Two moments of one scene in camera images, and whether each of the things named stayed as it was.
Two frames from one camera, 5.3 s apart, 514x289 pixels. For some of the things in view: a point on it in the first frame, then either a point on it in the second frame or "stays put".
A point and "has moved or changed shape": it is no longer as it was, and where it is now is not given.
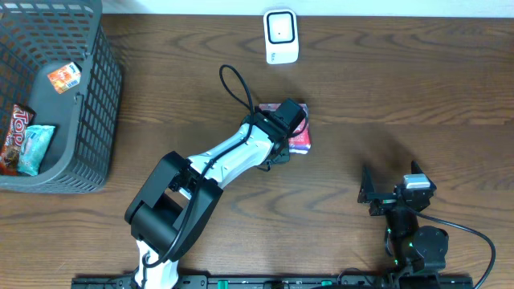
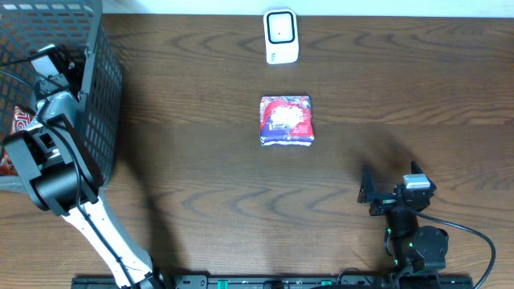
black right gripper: x=385 y=199 stays put
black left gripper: x=281 y=153 → x=51 y=81
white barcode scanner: x=281 y=32 stays put
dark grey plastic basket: x=37 y=38 stays put
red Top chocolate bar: x=21 y=117 stays put
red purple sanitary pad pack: x=299 y=140 has moved or changed shape
